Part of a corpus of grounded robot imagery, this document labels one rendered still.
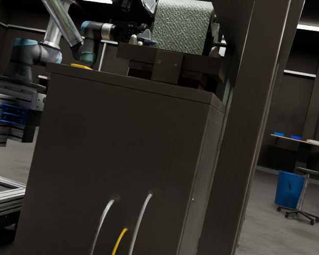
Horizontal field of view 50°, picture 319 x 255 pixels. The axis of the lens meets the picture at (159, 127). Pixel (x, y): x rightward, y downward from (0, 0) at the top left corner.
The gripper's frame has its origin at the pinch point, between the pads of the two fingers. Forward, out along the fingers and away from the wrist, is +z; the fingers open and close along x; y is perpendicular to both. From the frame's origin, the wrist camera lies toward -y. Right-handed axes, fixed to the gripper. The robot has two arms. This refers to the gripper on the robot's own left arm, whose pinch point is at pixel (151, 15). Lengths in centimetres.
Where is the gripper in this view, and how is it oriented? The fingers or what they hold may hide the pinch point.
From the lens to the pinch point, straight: 163.8
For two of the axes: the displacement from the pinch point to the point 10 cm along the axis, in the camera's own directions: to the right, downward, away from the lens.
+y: 7.7, -6.1, -2.0
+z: 5.7, 7.9, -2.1
